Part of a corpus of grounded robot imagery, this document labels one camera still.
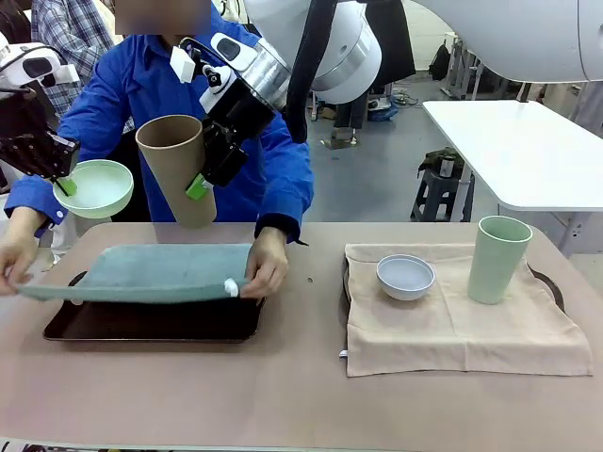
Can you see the person's left forearm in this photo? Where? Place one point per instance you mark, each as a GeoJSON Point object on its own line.
{"type": "Point", "coordinates": [287, 202]}

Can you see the metal mannequin stand base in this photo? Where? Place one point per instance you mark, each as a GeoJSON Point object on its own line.
{"type": "Point", "coordinates": [341, 140]}

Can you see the teal cloth mat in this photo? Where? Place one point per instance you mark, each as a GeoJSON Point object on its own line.
{"type": "Point", "coordinates": [155, 275]}

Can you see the black coat mannequin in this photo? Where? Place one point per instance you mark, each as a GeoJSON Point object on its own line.
{"type": "Point", "coordinates": [396, 47]}

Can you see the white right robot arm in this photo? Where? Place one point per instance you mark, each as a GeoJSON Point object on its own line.
{"type": "Point", "coordinates": [518, 37]}

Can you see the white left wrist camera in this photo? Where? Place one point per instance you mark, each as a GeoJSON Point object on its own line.
{"type": "Point", "coordinates": [70, 74]}

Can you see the pale blue bowl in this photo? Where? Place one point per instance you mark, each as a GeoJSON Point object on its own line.
{"type": "Point", "coordinates": [405, 280]}

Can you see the pale green bowl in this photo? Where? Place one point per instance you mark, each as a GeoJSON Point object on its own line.
{"type": "Point", "coordinates": [101, 188]}

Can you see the person's left hand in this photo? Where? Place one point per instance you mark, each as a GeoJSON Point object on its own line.
{"type": "Point", "coordinates": [266, 263]}

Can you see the beige cloth mat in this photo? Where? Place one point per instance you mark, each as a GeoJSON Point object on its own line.
{"type": "Point", "coordinates": [447, 339]}

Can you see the grey plastic stool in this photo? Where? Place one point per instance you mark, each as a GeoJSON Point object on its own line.
{"type": "Point", "coordinates": [440, 193]}

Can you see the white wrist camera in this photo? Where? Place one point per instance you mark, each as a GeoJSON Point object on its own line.
{"type": "Point", "coordinates": [70, 74]}
{"type": "Point", "coordinates": [183, 63]}

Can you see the blue plaid shirt mannequin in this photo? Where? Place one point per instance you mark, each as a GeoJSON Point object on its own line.
{"type": "Point", "coordinates": [70, 28]}

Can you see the person in blue shirt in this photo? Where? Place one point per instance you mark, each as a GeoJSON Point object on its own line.
{"type": "Point", "coordinates": [141, 70]}

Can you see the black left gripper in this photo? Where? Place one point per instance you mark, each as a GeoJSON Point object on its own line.
{"type": "Point", "coordinates": [28, 136]}

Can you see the dark green bag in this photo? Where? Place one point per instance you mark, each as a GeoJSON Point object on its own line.
{"type": "Point", "coordinates": [438, 160]}

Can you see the person's right hand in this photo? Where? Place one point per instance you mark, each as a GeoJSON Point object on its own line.
{"type": "Point", "coordinates": [16, 263]}

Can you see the dark top white trousers mannequin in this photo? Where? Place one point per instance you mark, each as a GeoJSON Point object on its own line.
{"type": "Point", "coordinates": [11, 19]}

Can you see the tall brown cup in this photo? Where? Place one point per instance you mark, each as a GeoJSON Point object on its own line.
{"type": "Point", "coordinates": [174, 174]}

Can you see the blue floor bag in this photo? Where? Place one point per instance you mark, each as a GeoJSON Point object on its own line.
{"type": "Point", "coordinates": [384, 113]}

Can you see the person's right forearm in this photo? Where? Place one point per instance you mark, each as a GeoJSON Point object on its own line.
{"type": "Point", "coordinates": [33, 198]}

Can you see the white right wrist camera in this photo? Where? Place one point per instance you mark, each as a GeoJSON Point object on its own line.
{"type": "Point", "coordinates": [183, 63]}

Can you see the white rounded table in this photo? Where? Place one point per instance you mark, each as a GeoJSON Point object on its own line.
{"type": "Point", "coordinates": [518, 155]}

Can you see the tall pale green cup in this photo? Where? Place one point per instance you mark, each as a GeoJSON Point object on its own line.
{"type": "Point", "coordinates": [497, 268]}

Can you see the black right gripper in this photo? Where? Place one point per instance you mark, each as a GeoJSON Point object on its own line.
{"type": "Point", "coordinates": [235, 113]}

